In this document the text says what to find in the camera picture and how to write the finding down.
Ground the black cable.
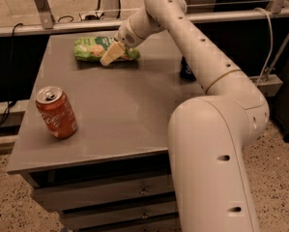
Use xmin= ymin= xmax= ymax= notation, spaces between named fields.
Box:
xmin=0 ymin=23 xmax=24 ymax=137

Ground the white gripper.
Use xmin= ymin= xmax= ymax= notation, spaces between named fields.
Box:
xmin=100 ymin=7 xmax=164 ymax=66

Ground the white power strip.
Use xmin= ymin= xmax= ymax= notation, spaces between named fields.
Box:
xmin=79 ymin=12 xmax=103 ymax=21

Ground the green rice chip bag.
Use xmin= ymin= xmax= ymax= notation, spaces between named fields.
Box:
xmin=73 ymin=37 xmax=140 ymax=62

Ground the grey drawer cabinet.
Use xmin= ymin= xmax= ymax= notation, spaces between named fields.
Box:
xmin=7 ymin=33 xmax=202 ymax=232

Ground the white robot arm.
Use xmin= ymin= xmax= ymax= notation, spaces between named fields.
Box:
xmin=101 ymin=0 xmax=270 ymax=232

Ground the metal railing frame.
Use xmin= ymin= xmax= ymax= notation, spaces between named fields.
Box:
xmin=0 ymin=0 xmax=289 ymax=39

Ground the blue pepsi can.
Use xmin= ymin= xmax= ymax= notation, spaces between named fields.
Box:
xmin=180 ymin=58 xmax=196 ymax=81

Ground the red coca-cola can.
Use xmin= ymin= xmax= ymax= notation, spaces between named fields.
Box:
xmin=36 ymin=86 xmax=77 ymax=139

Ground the white cable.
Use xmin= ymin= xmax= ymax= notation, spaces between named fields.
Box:
xmin=252 ymin=7 xmax=275 ymax=87

